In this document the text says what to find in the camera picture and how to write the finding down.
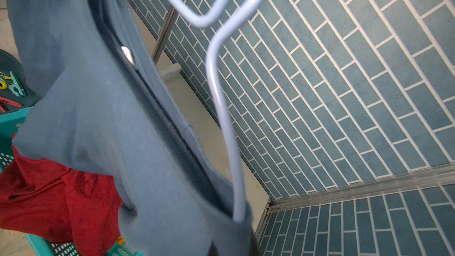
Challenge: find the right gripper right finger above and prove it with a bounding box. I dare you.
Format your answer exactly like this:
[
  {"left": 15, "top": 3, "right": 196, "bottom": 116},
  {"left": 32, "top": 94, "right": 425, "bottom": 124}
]
[{"left": 248, "top": 232, "right": 262, "bottom": 256}]

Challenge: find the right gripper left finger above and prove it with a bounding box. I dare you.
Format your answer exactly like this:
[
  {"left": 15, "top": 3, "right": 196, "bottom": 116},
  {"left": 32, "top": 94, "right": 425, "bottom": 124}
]
[{"left": 207, "top": 242, "right": 218, "bottom": 256}]

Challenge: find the red t-shirt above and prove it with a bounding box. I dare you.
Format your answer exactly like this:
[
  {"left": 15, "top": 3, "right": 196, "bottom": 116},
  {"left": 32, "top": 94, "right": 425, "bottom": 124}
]
[{"left": 1, "top": 137, "right": 123, "bottom": 256}]

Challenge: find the blue grey t-shirt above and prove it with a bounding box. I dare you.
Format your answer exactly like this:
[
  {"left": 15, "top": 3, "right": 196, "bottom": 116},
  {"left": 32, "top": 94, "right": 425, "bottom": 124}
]
[{"left": 7, "top": 0, "right": 253, "bottom": 256}]

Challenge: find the light blue wire hanger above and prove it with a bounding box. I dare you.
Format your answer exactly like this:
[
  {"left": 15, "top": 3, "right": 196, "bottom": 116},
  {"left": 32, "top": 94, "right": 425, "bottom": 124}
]
[{"left": 99, "top": 0, "right": 278, "bottom": 223}]

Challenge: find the red clothespin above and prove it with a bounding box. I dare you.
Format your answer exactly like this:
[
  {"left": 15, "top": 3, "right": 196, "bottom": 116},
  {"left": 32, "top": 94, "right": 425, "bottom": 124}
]
[{"left": 0, "top": 96, "right": 22, "bottom": 113}]

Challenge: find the yellow t-shirt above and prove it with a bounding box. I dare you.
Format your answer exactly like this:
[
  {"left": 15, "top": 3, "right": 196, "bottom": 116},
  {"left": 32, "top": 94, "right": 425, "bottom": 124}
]
[{"left": 115, "top": 236, "right": 124, "bottom": 246}]

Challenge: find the yellow clothespin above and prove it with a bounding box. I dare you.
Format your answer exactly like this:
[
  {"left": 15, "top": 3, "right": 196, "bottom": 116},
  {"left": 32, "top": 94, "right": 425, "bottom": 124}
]
[{"left": 0, "top": 75, "right": 13, "bottom": 90}]

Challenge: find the teal plastic basket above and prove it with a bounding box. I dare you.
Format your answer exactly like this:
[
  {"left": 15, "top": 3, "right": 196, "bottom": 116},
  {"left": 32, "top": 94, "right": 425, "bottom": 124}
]
[{"left": 0, "top": 106, "right": 145, "bottom": 256}]

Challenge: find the metal clothes rack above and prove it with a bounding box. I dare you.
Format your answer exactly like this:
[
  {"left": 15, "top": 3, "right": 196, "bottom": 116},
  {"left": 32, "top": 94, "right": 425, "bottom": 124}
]
[{"left": 152, "top": 6, "right": 181, "bottom": 81}]

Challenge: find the dark teal tray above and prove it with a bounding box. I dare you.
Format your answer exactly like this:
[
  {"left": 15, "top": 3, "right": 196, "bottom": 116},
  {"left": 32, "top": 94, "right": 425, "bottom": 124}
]
[{"left": 1, "top": 50, "right": 40, "bottom": 115}]

